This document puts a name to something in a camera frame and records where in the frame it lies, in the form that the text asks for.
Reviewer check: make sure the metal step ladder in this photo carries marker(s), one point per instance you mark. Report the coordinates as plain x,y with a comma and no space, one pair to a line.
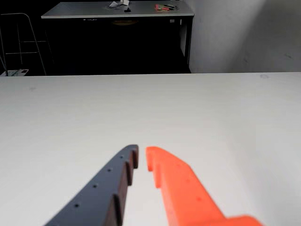
37,47

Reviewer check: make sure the grey top black desk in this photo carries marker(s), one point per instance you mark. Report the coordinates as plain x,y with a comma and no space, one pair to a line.
94,10

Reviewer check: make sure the crumpled white paper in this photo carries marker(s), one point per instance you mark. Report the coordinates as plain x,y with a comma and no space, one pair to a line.
113,4

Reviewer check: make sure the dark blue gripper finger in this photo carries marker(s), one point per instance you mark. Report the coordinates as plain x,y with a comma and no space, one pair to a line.
98,195

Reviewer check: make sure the small box with print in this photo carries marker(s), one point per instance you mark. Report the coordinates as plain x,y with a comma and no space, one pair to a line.
17,72

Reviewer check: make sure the orange red tools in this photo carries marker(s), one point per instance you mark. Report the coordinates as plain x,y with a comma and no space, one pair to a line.
161,7

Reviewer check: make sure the small black object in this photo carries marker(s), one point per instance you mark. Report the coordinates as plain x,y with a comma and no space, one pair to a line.
127,10

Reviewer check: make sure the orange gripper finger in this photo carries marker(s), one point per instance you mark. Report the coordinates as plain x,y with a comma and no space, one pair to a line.
183,188

